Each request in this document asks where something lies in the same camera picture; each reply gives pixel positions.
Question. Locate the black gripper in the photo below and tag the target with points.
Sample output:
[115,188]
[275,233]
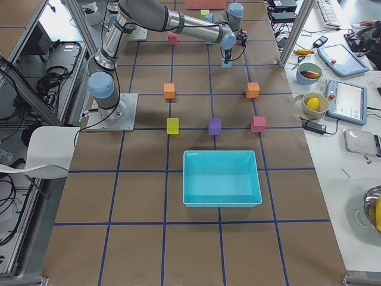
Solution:
[227,55]

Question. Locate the light blue foam block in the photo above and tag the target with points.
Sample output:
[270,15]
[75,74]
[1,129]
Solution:
[226,64]

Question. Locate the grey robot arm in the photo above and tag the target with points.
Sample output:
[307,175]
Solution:
[134,17]
[232,16]

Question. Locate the orange foam block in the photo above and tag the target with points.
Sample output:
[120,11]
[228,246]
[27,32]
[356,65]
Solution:
[169,91]
[252,89]

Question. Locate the green foam block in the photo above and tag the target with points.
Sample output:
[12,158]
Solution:
[203,13]

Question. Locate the pink foam block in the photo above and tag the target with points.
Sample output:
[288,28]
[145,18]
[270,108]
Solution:
[258,124]
[172,38]

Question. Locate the pink plastic tray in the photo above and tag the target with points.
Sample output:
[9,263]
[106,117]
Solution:
[205,4]

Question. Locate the gold metal tool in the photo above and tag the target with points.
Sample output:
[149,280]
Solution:
[303,52]

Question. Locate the purple foam block near cyan tray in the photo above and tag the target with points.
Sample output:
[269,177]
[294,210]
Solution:
[214,126]

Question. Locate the light blue bowl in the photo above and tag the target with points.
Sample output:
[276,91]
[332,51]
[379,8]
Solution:
[308,73]

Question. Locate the yellow foam block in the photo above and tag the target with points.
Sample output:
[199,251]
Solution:
[172,126]

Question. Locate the black phone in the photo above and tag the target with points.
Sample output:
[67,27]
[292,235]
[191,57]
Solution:
[319,42]

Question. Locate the yellow lemon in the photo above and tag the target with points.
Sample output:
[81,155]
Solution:
[313,103]

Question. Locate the cream bowl on plate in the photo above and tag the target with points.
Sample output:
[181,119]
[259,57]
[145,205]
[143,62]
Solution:
[324,105]

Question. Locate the white keyboard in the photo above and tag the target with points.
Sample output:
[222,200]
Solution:
[327,14]

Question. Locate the blue teach pendant tablet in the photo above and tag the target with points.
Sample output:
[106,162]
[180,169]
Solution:
[347,102]
[341,60]

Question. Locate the black power adapter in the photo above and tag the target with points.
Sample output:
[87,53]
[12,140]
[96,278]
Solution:
[315,127]

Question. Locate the cyan plastic tray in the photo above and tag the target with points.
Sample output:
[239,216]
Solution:
[225,178]

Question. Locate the white chair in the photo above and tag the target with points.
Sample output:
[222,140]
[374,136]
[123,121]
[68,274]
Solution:
[49,153]

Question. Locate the metal bowl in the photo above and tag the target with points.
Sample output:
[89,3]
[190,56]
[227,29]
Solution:
[371,204]

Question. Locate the scissors with black handles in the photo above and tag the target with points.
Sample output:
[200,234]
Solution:
[299,60]

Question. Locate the aluminium frame post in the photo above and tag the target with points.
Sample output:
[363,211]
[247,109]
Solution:
[297,27]

